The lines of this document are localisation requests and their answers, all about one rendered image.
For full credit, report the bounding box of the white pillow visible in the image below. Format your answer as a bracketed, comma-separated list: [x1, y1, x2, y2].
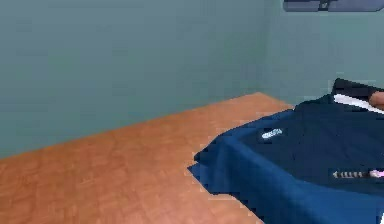
[333, 93, 384, 115]

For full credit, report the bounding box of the small white oblong object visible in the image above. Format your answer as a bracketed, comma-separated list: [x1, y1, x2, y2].
[261, 128, 284, 140]

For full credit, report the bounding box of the blue bed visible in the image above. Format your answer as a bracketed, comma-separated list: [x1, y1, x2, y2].
[187, 77, 384, 224]

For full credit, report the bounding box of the grey striped stick with pink end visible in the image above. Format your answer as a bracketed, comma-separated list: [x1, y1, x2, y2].
[332, 169, 384, 180]

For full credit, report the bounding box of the orange ball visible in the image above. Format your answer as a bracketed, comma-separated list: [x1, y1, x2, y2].
[368, 90, 384, 111]

